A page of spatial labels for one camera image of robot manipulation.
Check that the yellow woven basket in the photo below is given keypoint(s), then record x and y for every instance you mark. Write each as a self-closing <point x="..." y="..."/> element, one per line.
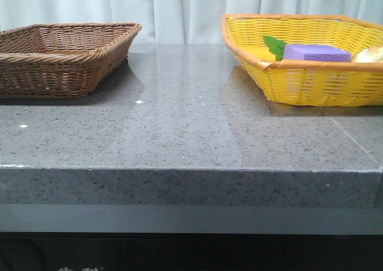
<point x="300" y="82"/>

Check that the purple foam block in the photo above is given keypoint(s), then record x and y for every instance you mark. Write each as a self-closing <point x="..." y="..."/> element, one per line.
<point x="316" y="52"/>

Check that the white curtain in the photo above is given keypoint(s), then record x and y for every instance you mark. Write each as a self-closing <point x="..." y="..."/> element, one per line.
<point x="174" y="21"/>

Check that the toy bread loaf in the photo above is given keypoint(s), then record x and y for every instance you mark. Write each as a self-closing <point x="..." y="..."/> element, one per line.
<point x="369" y="55"/>

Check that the brown wicker basket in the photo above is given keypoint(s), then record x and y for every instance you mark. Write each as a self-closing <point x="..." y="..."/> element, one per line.
<point x="62" y="60"/>

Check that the orange toy carrot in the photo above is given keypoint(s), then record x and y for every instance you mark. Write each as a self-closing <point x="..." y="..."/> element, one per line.
<point x="276" y="46"/>

